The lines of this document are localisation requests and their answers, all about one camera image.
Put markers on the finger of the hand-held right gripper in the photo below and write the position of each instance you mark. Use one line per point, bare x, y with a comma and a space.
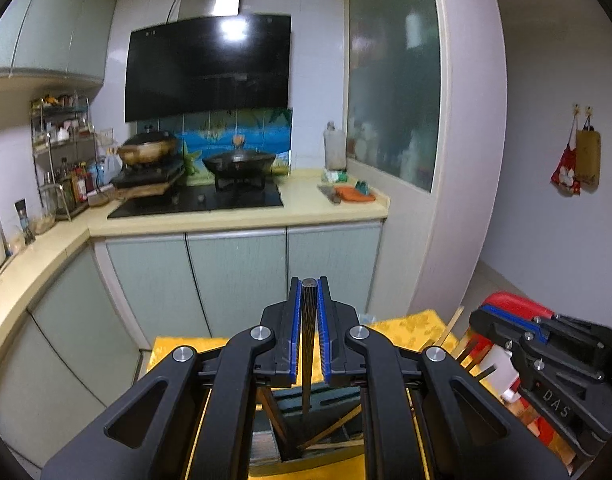
506, 337
581, 337

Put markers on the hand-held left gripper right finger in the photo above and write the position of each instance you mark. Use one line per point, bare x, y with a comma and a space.
411, 410

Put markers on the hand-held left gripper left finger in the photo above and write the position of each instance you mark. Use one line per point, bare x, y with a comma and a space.
220, 400

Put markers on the dark smooth chopstick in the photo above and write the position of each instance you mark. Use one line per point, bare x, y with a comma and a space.
468, 351
486, 371

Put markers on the reddish brown chopstick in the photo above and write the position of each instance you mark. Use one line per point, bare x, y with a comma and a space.
278, 422

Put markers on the dark green utensil holder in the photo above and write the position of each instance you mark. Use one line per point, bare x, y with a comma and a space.
336, 397

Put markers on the dark textured chopstick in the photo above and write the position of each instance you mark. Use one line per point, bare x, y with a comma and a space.
309, 320

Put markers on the white plastic cup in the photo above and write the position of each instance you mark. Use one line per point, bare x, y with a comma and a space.
498, 372

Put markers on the yellow floral tablecloth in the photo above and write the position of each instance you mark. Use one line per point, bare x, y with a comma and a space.
411, 327

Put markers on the red floral hanging bag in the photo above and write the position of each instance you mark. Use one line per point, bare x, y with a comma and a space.
566, 172

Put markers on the brown hanging bag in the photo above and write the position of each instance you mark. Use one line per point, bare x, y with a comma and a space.
588, 157

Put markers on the black glass gas stove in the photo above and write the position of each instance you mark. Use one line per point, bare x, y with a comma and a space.
195, 205

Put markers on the orange cloth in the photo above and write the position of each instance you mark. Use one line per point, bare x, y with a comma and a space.
353, 195

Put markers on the kitchen knife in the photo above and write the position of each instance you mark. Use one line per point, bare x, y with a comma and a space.
330, 195

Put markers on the black induction cooker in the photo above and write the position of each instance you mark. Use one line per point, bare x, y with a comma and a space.
145, 175

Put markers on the black wok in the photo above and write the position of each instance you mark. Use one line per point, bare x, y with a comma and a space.
240, 162

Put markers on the white plastic bottle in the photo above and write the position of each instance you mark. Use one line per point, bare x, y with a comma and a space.
335, 147

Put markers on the golden lidded pan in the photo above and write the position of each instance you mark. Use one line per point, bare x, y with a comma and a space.
148, 150

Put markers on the black pepper grinder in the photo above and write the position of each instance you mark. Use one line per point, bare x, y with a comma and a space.
24, 222

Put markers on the blue printed backsplash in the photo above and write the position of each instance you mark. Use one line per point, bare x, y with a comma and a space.
210, 132

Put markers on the frosted glass window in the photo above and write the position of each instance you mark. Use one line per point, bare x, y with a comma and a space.
393, 85

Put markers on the metal spice rack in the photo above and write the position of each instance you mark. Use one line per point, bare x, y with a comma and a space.
60, 160

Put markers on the black glass range hood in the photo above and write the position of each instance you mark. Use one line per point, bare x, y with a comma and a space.
210, 70

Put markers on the pale green wall cabinets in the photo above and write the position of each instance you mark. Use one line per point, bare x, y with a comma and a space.
50, 15

